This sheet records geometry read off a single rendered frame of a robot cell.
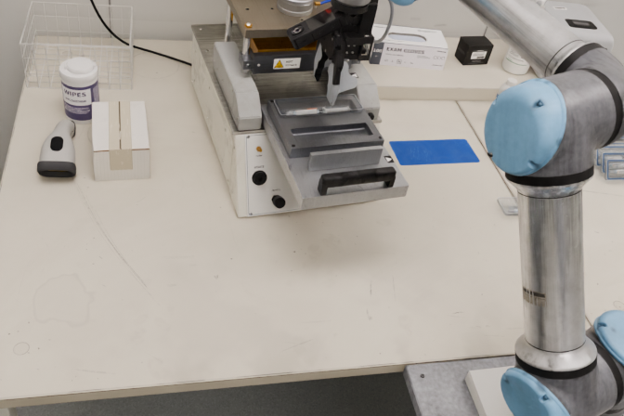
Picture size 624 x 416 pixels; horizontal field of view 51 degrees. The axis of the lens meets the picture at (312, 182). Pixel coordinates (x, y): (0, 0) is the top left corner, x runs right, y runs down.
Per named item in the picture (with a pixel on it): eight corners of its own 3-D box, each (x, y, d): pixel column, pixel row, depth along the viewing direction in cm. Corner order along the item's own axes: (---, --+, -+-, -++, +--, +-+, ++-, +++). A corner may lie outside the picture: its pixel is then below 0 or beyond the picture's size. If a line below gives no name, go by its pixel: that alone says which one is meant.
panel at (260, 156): (246, 216, 144) (243, 134, 139) (370, 201, 154) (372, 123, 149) (249, 219, 143) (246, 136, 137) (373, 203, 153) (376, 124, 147)
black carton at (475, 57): (453, 55, 206) (460, 35, 201) (477, 54, 209) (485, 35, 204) (462, 65, 202) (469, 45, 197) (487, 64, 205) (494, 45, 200)
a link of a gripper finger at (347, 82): (358, 107, 132) (361, 61, 128) (331, 109, 130) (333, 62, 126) (352, 103, 134) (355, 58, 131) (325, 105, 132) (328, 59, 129)
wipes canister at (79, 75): (66, 104, 165) (59, 52, 156) (102, 105, 167) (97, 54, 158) (63, 125, 159) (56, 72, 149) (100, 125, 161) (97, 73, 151)
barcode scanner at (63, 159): (47, 128, 157) (43, 101, 152) (82, 129, 159) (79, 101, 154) (37, 185, 143) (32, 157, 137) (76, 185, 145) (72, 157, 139)
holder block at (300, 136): (266, 109, 139) (267, 99, 137) (353, 103, 145) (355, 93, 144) (289, 159, 127) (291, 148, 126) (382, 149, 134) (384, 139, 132)
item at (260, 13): (216, 13, 157) (220, -39, 148) (336, 10, 167) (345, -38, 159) (241, 68, 140) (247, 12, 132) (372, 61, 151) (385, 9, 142)
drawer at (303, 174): (258, 119, 142) (261, 89, 137) (351, 111, 149) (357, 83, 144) (299, 213, 122) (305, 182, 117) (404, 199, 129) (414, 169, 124)
